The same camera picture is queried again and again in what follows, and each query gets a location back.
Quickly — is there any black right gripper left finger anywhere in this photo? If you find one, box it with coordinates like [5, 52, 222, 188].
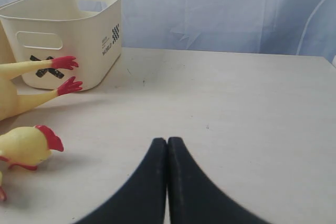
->
[77, 138, 167, 224]

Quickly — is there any detached yellow chicken head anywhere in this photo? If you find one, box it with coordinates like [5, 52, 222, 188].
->
[0, 172, 7, 201]

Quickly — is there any yellow rubber chicken front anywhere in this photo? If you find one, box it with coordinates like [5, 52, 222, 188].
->
[1, 125, 64, 170]

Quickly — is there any yellow rubber chicken rear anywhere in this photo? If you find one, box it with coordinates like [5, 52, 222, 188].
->
[1, 56, 82, 120]

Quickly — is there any cream bin marked O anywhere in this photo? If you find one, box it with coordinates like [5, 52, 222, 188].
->
[0, 0, 37, 65]

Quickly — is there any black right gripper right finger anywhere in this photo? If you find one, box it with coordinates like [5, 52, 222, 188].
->
[167, 137, 265, 224]

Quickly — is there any cream bin marked X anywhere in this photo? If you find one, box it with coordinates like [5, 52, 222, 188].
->
[1, 0, 122, 90]

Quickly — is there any yellow rubber chicken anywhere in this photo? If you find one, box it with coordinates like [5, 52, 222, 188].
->
[1, 125, 64, 170]
[1, 56, 82, 120]

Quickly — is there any blue-grey backdrop curtain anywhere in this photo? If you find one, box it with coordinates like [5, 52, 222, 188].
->
[122, 0, 335, 61]

